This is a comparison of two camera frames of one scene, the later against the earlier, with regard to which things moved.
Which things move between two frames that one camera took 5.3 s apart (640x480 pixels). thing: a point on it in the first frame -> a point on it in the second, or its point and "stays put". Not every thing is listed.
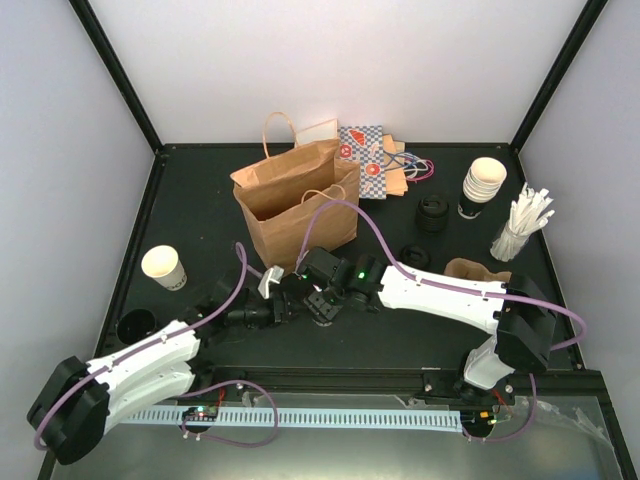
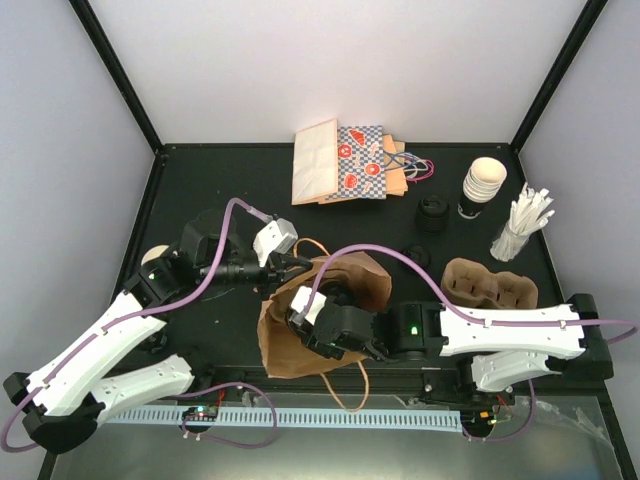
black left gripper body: [279, 313] -> [273, 272]
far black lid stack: [432, 214] stays put
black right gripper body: [328, 312] -> [333, 352]
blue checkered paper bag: [365, 144] stays put
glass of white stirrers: [527, 214] stays put
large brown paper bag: [278, 193] -> [349, 276]
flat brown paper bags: [395, 174] stays put
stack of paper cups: [482, 182] stays put
